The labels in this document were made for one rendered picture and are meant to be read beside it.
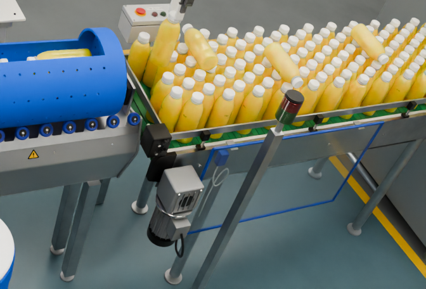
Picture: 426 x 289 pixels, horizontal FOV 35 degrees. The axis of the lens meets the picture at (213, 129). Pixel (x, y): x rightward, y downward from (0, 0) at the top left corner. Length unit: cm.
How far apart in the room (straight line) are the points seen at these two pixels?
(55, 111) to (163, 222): 60
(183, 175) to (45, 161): 46
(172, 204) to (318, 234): 142
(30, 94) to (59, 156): 32
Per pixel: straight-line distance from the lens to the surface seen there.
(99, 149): 230
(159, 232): 246
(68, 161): 228
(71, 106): 209
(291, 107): 214
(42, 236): 312
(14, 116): 205
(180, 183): 229
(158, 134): 221
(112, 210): 327
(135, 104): 245
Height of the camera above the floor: 250
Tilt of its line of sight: 41 degrees down
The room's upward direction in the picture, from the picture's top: 23 degrees clockwise
